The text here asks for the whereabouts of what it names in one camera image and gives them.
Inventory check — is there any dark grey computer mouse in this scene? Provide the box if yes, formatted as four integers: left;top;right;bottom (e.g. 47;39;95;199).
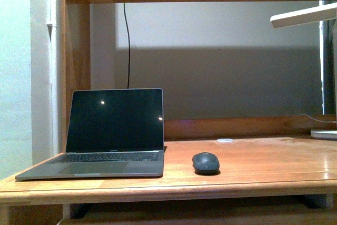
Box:
192;152;220;175

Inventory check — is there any grey open laptop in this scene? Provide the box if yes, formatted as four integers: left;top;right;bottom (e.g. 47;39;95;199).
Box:
16;88;164;181

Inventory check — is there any white round desk grommet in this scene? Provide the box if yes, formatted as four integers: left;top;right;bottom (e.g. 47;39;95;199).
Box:
216;138;234;143

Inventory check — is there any wooden sliding keyboard tray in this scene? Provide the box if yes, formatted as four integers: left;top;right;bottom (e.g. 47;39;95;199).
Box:
59;211;336;224

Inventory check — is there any black hanging wall cable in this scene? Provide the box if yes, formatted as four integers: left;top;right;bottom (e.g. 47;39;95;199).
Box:
123;2;131;89

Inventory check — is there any white desk lamp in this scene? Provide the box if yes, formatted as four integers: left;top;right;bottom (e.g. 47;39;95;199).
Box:
269;1;336;141

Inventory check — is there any wooden desk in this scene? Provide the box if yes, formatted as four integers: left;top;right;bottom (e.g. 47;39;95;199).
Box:
0;0;337;225

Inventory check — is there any white thin cable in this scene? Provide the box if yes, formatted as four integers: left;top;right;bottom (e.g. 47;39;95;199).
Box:
300;113;337;124

